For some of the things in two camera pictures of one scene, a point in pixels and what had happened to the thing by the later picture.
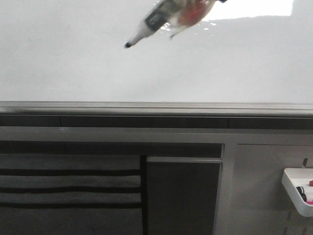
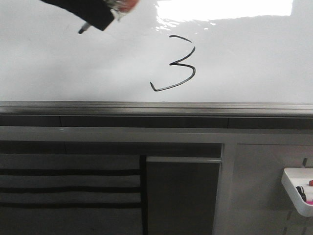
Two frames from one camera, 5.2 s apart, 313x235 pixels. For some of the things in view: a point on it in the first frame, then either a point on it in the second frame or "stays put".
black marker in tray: [301, 190] stays put
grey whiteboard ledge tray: [156, 108] stays put
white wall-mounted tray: [293, 177] stays put
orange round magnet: [193, 11] → [125, 6]
